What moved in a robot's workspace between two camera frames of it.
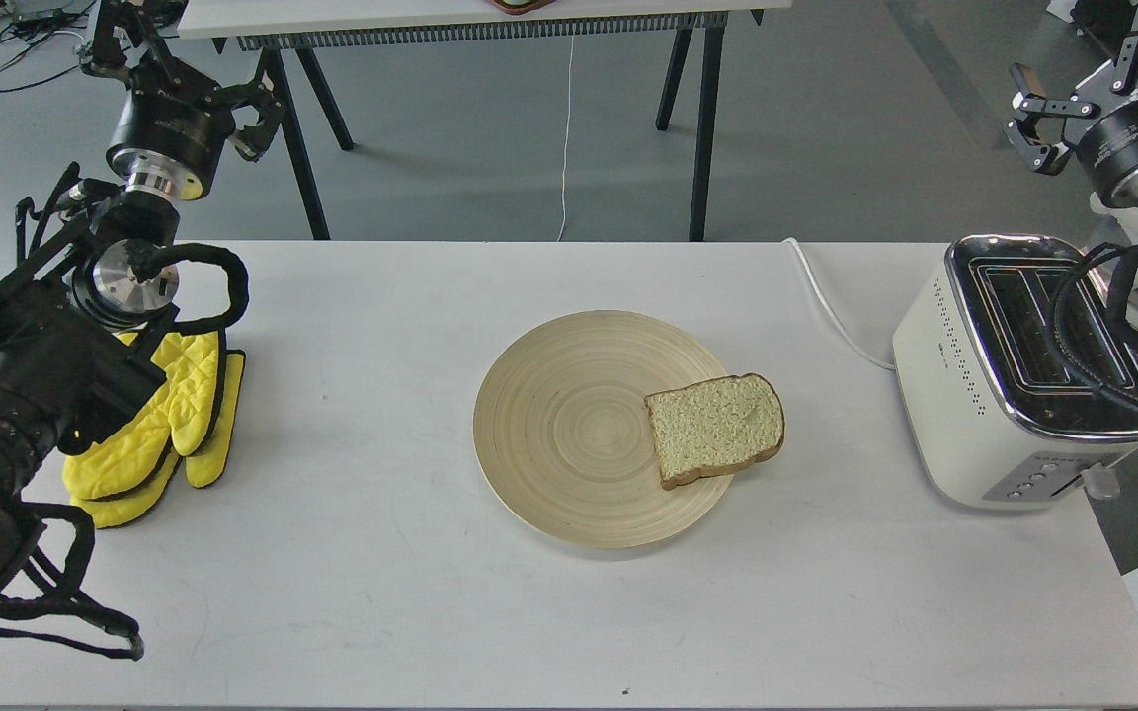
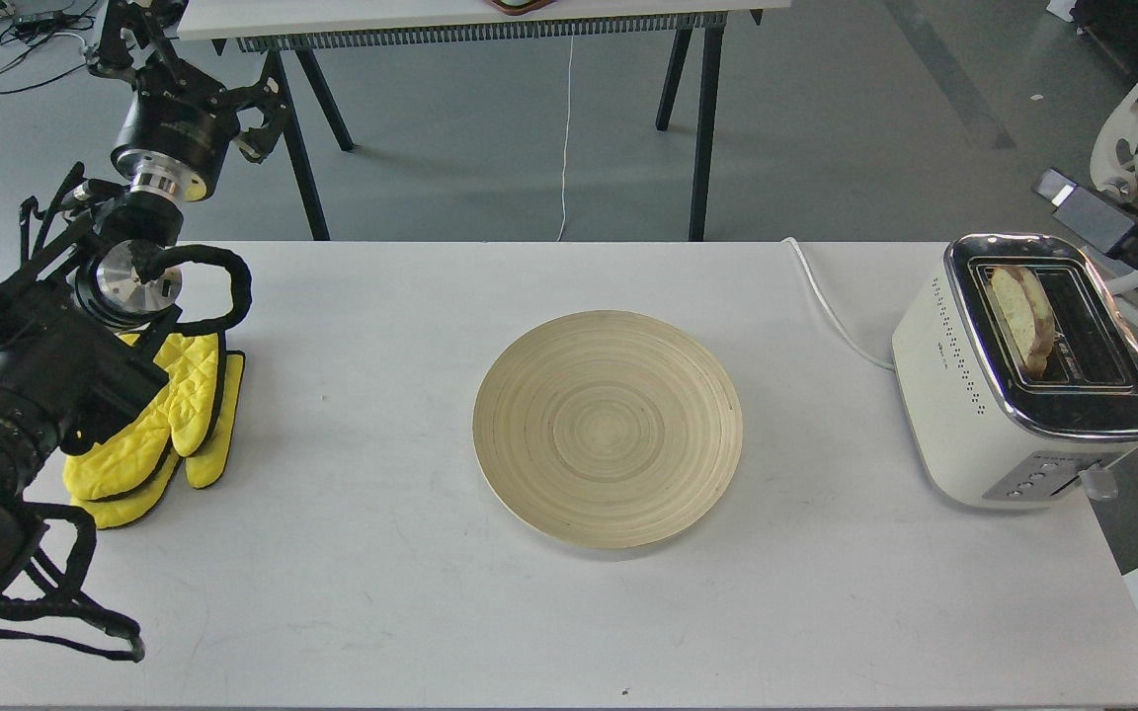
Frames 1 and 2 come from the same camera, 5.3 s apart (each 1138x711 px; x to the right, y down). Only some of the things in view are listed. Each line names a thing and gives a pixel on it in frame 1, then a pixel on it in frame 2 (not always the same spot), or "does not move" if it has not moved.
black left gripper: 169,131 does not move
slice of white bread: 715,426 -> 1027,315
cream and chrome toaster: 1020,380 does not move
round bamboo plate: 564,431 does not move
